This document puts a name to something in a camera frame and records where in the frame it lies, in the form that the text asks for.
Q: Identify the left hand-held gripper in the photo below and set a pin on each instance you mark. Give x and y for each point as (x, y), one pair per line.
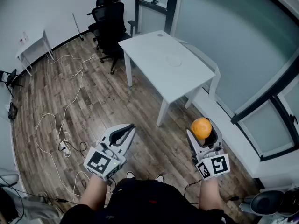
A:
(98, 162)

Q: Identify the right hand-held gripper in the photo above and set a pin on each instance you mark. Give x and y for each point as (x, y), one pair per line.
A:
(216, 165)

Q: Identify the orange fruit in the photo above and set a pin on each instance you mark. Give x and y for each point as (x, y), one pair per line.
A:
(201, 128)

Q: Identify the clear glass plate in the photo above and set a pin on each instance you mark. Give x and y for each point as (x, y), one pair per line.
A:
(174, 60)

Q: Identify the person's right forearm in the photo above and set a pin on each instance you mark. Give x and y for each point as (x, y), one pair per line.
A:
(210, 195)

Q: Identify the person's left forearm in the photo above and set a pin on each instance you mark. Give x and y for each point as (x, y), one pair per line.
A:
(95, 192)

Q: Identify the person's white left shoe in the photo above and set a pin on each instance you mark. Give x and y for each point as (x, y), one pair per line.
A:
(130, 174)

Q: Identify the person's white shoe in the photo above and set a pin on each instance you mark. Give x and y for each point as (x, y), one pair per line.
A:
(130, 174)
(159, 178)

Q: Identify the white power strip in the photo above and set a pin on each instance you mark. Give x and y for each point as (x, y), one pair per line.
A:
(64, 148)

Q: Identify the person's white right shoe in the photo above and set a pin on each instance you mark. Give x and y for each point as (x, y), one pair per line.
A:
(159, 178)

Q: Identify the person's black clothing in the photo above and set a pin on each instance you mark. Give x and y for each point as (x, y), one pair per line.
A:
(144, 204)

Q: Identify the white folded table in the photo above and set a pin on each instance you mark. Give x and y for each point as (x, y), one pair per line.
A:
(205, 59)

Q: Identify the grey black round device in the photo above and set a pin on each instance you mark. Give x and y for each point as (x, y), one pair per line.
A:
(266, 202)

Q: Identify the dark bag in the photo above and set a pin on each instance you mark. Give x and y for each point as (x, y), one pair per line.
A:
(12, 111)

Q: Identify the grey round table grommet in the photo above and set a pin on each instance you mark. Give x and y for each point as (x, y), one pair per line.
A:
(159, 35)

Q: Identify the grey padded seat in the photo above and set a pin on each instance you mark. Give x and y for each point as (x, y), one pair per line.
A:
(28, 206)

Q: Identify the grey broom stick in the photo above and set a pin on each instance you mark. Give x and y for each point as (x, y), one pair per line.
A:
(78, 28)

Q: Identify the black folding chair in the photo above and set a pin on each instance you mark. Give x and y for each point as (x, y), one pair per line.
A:
(10, 78)

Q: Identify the small white side table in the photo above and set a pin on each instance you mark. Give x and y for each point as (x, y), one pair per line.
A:
(35, 46)

